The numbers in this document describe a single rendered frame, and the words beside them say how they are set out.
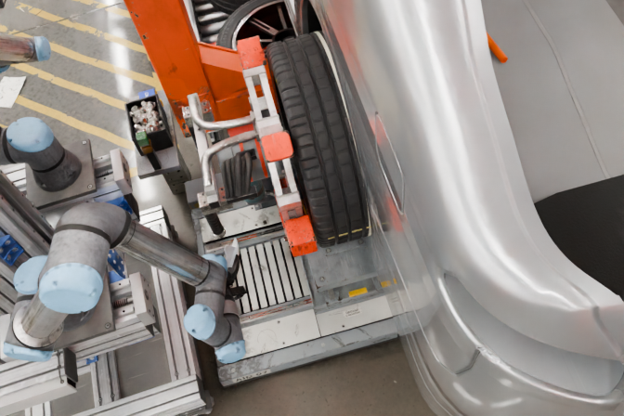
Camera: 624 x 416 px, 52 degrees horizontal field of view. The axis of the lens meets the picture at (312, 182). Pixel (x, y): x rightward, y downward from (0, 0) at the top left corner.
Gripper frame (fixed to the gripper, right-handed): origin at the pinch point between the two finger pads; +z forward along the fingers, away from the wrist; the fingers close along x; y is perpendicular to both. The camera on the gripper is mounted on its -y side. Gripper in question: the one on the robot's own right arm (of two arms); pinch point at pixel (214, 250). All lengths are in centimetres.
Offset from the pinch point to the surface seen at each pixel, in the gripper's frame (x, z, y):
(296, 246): -22.9, -9.3, -4.4
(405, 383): -17, -23, -97
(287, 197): -27.7, 0.0, 5.3
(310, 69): -50, 23, 21
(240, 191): -17.1, 4.9, 11.1
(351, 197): -43.2, -5.5, -1.4
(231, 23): -17, 133, -27
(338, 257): -16, 23, -68
